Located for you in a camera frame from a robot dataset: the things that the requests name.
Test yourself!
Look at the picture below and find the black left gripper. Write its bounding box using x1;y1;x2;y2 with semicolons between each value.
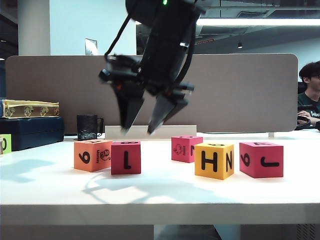
99;67;195;136

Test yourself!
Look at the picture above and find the red foam block letter O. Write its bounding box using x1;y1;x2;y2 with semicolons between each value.
171;135;204;164

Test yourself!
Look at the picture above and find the red foam block letter L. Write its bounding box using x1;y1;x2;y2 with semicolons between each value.
110;140;142;176

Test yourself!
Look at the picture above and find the orange foam block monkey print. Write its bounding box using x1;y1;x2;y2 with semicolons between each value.
73;139;114;173

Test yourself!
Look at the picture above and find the yellow foam block letter H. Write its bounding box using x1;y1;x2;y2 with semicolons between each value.
194;142;235;181

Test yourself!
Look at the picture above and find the red foam block letter A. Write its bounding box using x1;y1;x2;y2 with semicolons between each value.
239;141;284;179

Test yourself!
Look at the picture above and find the black mug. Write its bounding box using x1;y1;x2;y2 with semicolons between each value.
76;114;105;141

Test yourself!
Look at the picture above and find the grey-brown desk divider panel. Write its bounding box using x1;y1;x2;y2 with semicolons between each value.
5;53;299;134

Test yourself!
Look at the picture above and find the dark blue case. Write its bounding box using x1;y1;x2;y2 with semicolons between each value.
0;116;65;152

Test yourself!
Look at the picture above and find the yellow patterned box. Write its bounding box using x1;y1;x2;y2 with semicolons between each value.
1;99;61;119

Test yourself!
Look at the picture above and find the white ceiling light strip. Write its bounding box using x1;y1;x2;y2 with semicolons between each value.
134;18;320;27

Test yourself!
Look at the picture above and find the green foam block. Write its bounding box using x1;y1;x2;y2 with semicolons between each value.
0;134;13;155

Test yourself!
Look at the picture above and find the black chair armrest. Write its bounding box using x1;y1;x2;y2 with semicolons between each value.
296;116;313;131

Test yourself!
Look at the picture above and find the person in dark green shirt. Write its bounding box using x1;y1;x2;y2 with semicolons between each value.
297;60;320;131

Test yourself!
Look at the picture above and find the white cable tray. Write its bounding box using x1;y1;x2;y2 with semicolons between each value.
104;124;198;141

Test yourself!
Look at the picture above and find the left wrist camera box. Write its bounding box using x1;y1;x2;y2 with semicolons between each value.
106;53;142;73

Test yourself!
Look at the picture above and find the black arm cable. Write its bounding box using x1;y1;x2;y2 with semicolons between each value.
104;14;131;63

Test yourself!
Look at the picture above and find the silver wall plate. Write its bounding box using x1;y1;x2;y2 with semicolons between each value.
84;38;98;56

